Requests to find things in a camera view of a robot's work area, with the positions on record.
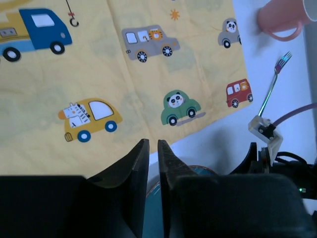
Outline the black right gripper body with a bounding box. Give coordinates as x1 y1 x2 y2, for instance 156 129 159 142
231 142 317 198

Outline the yellow vehicle-print placemat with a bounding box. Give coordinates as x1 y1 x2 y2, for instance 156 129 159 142
0 0 253 176

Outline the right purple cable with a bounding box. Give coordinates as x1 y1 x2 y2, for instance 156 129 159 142
272 102 317 127

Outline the pink ceramic mug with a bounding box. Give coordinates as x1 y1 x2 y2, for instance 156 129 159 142
257 0 317 42

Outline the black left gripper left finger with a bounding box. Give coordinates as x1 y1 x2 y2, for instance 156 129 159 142
71 139 149 238

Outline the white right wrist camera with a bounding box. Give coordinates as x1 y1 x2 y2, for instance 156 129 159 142
248 115 283 166

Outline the teal floral ceramic plate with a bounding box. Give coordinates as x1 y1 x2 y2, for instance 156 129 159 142
143 165 218 238

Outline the iridescent blue-green fork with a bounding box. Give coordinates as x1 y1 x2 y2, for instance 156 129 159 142
258 52 292 117

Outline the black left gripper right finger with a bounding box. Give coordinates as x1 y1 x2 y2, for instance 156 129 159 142
158 140 197 238

